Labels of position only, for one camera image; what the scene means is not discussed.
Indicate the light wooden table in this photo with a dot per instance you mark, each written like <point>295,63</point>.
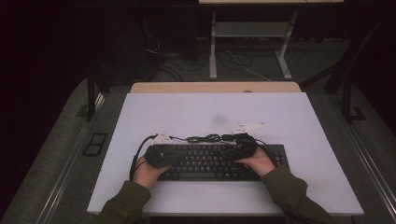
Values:
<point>214,87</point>

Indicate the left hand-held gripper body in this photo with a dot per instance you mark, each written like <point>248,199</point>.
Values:
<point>157,155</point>

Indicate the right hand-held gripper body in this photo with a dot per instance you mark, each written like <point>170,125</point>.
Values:
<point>246,146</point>

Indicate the black metal stand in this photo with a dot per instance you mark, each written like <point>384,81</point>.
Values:
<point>347,99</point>

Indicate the person's right hand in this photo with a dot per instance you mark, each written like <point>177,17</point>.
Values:
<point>260,163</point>

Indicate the black computer keyboard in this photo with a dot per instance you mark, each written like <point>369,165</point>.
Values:
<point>202,161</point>

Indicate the person's left hand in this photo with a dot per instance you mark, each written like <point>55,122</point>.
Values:
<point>148,175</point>

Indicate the metal floor rail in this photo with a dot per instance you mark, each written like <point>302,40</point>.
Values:
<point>71,158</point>
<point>367,155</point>

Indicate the round table grommet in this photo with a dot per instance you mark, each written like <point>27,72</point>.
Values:
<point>247,91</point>

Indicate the white metal desk frame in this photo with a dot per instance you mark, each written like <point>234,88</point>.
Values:
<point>249,29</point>

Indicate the black floor socket frame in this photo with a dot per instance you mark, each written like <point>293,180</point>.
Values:
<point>85,149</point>

